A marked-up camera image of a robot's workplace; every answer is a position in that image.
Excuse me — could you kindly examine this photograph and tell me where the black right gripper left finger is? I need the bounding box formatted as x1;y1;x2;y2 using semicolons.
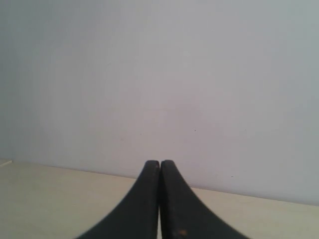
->
79;160;160;239

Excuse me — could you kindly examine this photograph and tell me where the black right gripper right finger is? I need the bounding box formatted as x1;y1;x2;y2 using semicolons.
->
159;160;246;239

